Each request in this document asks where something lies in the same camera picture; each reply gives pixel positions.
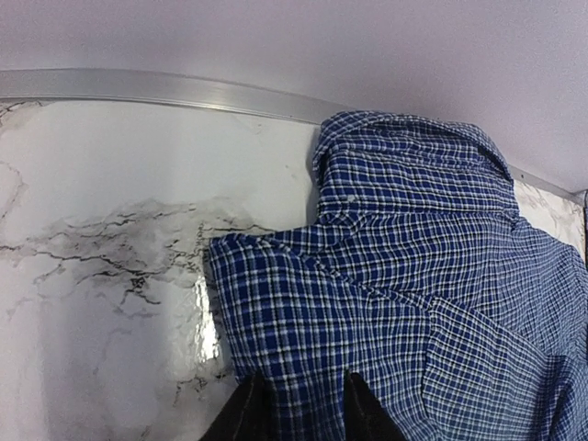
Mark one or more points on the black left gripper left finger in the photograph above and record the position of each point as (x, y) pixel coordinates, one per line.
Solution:
(245, 416)

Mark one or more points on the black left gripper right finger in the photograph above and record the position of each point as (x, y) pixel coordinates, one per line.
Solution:
(365, 418)

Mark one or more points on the blue checked long sleeve shirt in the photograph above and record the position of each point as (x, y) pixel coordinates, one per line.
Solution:
(420, 275)

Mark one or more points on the aluminium back table rail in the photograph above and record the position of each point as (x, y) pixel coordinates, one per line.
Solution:
(165, 89)

